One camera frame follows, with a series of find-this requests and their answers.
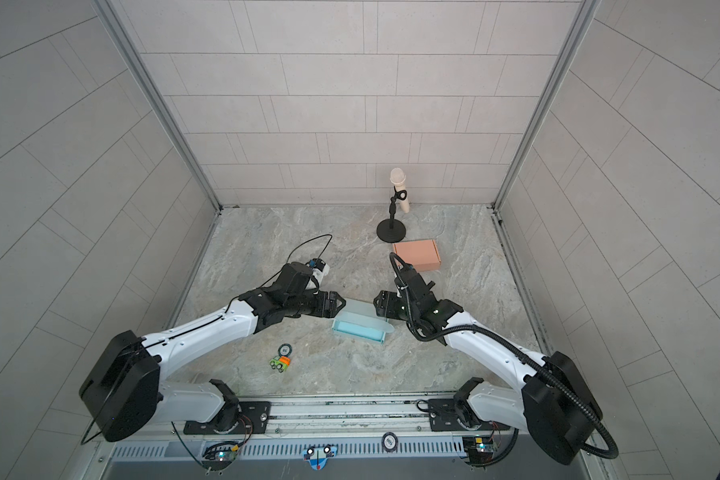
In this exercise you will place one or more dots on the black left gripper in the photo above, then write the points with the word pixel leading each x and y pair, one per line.
pixel 330 302

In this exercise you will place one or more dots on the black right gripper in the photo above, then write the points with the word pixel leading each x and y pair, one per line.
pixel 386 302

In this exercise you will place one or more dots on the light blue cardboard box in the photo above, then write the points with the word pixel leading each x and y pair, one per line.
pixel 358 319

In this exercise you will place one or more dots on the pink paper box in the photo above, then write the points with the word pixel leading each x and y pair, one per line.
pixel 423 255

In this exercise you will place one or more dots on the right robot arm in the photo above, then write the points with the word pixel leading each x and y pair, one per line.
pixel 545 396

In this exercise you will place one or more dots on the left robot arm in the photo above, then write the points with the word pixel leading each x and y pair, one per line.
pixel 129 386

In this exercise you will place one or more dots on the small colourful toy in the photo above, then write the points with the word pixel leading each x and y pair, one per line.
pixel 280 363

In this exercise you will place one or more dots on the beige microphone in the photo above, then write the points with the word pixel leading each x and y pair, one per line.
pixel 398 180

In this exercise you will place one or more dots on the round black white badge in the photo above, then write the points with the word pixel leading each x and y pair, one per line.
pixel 389 442

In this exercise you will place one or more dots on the blue sticker marker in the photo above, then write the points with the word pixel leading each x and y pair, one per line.
pixel 317 456

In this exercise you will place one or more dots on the right green circuit board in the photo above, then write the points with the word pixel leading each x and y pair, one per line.
pixel 479 450

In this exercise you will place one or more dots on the green circuit board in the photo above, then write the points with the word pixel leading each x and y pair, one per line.
pixel 219 456
pixel 479 450

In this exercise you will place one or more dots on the left green circuit board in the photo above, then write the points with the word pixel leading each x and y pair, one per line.
pixel 219 456

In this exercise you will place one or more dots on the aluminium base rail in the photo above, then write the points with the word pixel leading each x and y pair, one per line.
pixel 282 428

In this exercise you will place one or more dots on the aluminium corner post left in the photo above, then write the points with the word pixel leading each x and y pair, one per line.
pixel 118 34

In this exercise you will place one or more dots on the aluminium corner post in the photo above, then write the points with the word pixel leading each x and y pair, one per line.
pixel 581 22
pixel 118 34

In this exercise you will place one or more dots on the aluminium corner post right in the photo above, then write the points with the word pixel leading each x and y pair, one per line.
pixel 581 22

